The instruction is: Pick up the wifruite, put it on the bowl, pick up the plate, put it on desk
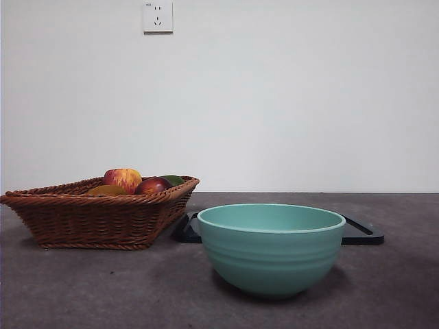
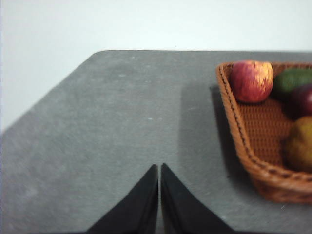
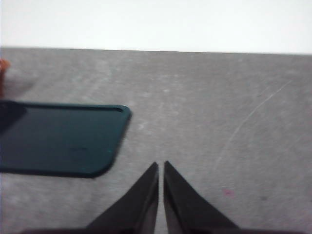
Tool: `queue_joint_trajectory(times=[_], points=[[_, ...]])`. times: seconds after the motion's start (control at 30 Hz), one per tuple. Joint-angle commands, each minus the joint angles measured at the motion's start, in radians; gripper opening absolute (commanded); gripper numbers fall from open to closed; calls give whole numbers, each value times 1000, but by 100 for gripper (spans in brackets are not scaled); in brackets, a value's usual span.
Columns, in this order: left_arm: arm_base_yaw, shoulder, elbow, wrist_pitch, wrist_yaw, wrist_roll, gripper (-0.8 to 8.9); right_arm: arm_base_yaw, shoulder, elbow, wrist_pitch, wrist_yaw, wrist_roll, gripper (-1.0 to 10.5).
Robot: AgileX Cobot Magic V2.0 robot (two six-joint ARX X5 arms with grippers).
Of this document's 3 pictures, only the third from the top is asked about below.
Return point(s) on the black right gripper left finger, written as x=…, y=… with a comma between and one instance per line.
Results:
x=136, y=209

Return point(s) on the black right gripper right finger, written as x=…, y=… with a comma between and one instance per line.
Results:
x=185, y=209

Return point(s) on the dark teal rectangular tray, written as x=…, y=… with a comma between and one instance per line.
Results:
x=61, y=139

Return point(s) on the brown wicker basket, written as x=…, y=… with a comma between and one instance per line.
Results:
x=3, y=73

